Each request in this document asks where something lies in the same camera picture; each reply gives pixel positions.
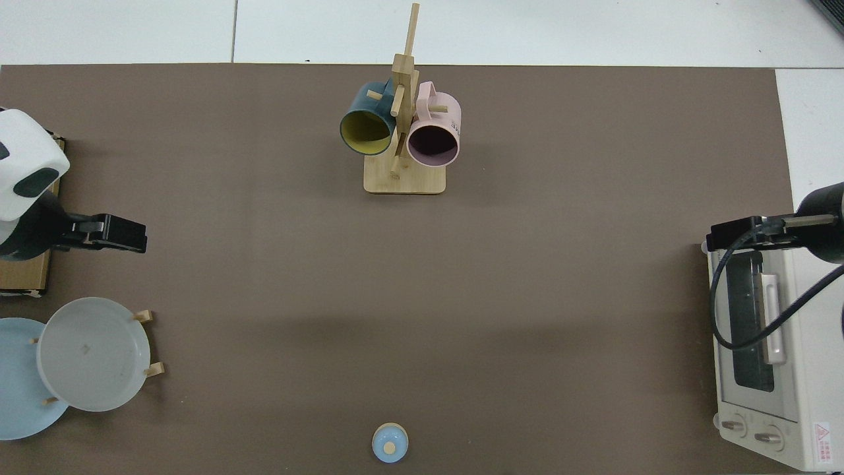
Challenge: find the grey plate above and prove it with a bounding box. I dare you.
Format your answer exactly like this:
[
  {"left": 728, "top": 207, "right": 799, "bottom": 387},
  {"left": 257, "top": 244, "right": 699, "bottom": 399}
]
[{"left": 36, "top": 296, "right": 152, "bottom": 413}]

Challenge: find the pale toaster oven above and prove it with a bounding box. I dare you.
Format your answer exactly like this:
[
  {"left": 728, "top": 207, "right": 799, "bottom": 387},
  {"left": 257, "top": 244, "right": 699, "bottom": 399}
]
[{"left": 700, "top": 241, "right": 844, "bottom": 473}]

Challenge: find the wooden plate rack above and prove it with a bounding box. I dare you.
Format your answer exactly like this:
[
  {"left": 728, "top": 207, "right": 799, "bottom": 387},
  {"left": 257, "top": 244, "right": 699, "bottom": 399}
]
[{"left": 28, "top": 309, "right": 166, "bottom": 406}]

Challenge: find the light blue plate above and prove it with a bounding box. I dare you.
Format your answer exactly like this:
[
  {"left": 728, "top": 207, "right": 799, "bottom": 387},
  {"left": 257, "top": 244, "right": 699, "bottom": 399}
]
[{"left": 0, "top": 317, "right": 71, "bottom": 441}]

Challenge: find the dark device edge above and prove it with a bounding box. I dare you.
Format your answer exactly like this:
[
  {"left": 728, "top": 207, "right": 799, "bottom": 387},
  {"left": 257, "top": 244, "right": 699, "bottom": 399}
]
[{"left": 808, "top": 0, "right": 844, "bottom": 35}]

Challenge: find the dark teal mug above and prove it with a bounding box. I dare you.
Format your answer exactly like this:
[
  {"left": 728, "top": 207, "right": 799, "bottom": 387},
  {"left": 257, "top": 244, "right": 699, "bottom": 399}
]
[{"left": 340, "top": 80, "right": 398, "bottom": 157}]

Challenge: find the brown table cloth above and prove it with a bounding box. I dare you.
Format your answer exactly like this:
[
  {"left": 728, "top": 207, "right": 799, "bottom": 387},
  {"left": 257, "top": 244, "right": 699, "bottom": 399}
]
[{"left": 0, "top": 63, "right": 795, "bottom": 475}]

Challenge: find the wooden cup stand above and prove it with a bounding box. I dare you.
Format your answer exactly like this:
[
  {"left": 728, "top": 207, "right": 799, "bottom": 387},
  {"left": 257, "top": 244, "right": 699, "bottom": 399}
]
[{"left": 363, "top": 3, "right": 447, "bottom": 195}]

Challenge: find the pink mug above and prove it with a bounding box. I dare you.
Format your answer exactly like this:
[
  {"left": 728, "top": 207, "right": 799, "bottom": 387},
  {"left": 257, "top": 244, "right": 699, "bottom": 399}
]
[{"left": 406, "top": 80, "right": 462, "bottom": 168}]

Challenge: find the small blue round thing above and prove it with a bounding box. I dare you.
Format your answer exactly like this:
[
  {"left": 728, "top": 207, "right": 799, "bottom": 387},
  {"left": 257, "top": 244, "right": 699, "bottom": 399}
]
[{"left": 371, "top": 422, "right": 409, "bottom": 464}]

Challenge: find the wire basket with wooden floor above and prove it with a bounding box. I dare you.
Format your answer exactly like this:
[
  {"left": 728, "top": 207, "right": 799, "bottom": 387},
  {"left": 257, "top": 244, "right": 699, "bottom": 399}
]
[{"left": 0, "top": 135, "right": 65, "bottom": 298}]

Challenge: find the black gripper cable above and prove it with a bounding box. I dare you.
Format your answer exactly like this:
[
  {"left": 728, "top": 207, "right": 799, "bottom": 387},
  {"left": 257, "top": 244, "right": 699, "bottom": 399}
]
[{"left": 710, "top": 224, "right": 844, "bottom": 350}]

